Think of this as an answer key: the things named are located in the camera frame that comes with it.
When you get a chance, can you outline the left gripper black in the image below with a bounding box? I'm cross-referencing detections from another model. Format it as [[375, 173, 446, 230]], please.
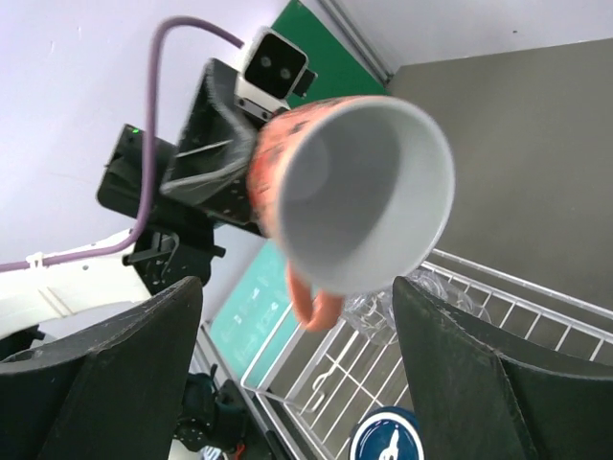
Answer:
[[159, 58, 264, 236]]

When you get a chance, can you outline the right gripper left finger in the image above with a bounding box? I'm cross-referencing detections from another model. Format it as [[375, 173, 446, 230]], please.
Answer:
[[1, 277, 202, 459]]

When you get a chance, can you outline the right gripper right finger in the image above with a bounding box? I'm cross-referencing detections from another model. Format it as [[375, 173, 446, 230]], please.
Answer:
[[393, 277, 612, 459]]

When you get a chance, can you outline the dark blue mug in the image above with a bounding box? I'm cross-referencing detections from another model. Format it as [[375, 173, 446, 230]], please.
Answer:
[[348, 405, 425, 460]]

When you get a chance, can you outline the orange patterned mug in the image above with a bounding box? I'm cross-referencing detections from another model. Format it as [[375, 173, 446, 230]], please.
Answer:
[[246, 96, 455, 331]]

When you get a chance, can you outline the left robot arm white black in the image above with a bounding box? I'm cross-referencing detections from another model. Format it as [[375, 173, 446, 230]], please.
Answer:
[[1, 59, 257, 338]]

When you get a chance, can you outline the clear glass right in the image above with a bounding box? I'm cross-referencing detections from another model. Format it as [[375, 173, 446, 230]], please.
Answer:
[[407, 268, 490, 323]]

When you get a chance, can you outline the clear glass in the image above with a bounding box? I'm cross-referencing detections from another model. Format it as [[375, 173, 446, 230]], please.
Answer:
[[342, 287, 397, 346], [407, 268, 490, 323]]

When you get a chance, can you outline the clear glass left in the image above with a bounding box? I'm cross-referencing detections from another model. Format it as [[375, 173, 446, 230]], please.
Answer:
[[342, 287, 397, 346]]

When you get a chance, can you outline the teal cutting board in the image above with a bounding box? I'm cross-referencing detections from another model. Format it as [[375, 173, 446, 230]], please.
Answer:
[[210, 242, 298, 386]]

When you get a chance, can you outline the green lever arch binder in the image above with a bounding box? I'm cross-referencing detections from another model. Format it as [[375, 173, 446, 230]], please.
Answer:
[[272, 1, 387, 108]]

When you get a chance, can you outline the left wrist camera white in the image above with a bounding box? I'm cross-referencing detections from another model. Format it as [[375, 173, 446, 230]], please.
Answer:
[[235, 27, 318, 122]]

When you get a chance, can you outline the white wire dish rack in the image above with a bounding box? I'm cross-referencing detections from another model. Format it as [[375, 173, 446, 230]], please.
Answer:
[[241, 247, 612, 459]]

